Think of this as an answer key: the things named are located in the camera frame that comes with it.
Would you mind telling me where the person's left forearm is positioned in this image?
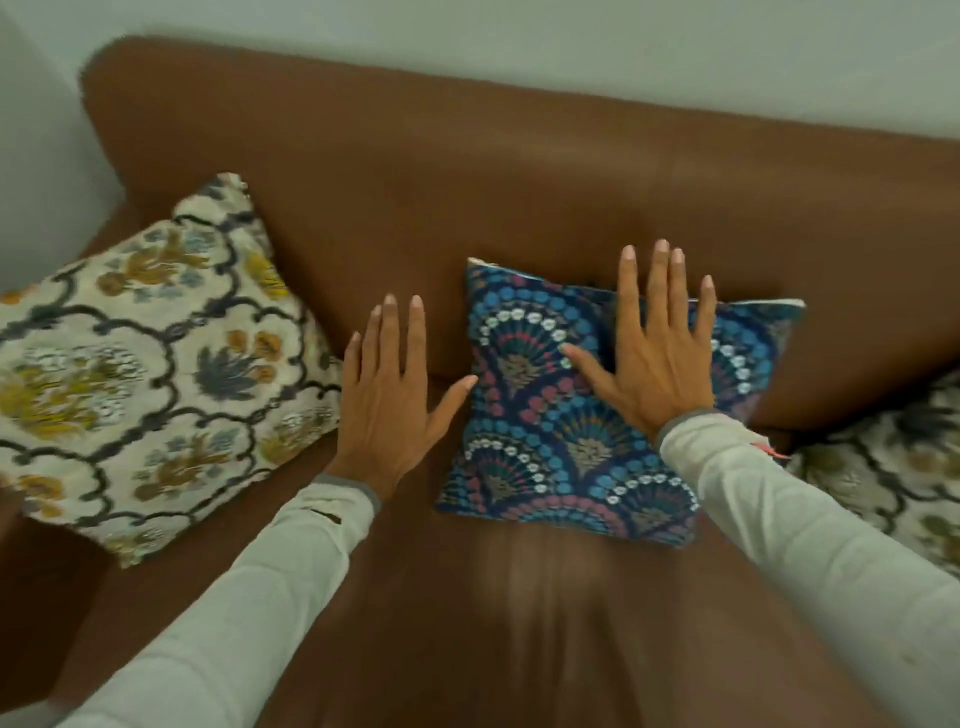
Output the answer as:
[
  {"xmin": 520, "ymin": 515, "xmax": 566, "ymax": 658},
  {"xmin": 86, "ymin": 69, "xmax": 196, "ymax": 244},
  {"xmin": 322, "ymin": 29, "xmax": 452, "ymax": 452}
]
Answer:
[{"xmin": 56, "ymin": 472, "xmax": 384, "ymax": 728}]

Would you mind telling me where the person's left hand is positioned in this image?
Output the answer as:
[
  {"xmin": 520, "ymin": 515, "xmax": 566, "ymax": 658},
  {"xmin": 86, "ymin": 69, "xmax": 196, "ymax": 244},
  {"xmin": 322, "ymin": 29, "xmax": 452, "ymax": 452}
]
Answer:
[{"xmin": 328, "ymin": 294, "xmax": 480, "ymax": 501}]

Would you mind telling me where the person's right hand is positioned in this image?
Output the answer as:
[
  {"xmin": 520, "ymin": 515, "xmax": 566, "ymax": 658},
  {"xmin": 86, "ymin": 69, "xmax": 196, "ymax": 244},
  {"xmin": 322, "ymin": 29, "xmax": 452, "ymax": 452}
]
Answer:
[{"xmin": 560, "ymin": 239, "xmax": 718, "ymax": 445}]

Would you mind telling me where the blue fan-patterned cushion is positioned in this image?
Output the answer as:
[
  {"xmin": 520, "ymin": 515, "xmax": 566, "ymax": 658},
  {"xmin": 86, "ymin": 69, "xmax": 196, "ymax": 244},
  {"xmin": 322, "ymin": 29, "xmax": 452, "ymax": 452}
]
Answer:
[{"xmin": 435, "ymin": 258, "xmax": 807, "ymax": 550}]

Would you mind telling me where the person's right forearm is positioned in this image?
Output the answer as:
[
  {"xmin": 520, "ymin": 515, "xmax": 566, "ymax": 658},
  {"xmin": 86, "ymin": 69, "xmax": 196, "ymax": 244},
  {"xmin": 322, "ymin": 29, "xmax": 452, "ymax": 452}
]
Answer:
[{"xmin": 657, "ymin": 408, "xmax": 960, "ymax": 728}]

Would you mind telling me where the brown leather sofa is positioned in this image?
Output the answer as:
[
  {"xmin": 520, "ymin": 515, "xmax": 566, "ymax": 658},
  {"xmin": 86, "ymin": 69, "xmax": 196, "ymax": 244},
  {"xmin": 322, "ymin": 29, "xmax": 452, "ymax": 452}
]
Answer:
[{"xmin": 0, "ymin": 35, "xmax": 960, "ymax": 728}]

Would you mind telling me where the cream floral cushion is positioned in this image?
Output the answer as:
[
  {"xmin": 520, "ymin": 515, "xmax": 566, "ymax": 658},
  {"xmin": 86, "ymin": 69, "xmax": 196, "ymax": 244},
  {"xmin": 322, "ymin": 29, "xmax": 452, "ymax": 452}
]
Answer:
[
  {"xmin": 783, "ymin": 367, "xmax": 960, "ymax": 579},
  {"xmin": 0, "ymin": 172, "xmax": 345, "ymax": 569}
]

